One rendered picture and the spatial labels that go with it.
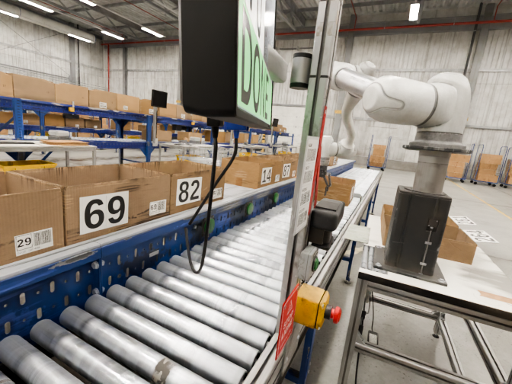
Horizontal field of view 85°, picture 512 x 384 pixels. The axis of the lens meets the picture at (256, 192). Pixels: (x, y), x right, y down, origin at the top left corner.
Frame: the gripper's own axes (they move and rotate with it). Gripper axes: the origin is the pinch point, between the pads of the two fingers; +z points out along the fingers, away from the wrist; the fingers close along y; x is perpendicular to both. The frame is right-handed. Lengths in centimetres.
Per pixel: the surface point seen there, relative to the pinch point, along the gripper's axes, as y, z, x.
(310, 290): 34, -3, -144
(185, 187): -28, -13, -117
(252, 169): -34, -15, -47
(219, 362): 21, 10, -163
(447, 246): 76, 4, -56
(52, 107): -476, -43, 72
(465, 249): 83, 3, -55
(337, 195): 11.6, 3.1, 14.8
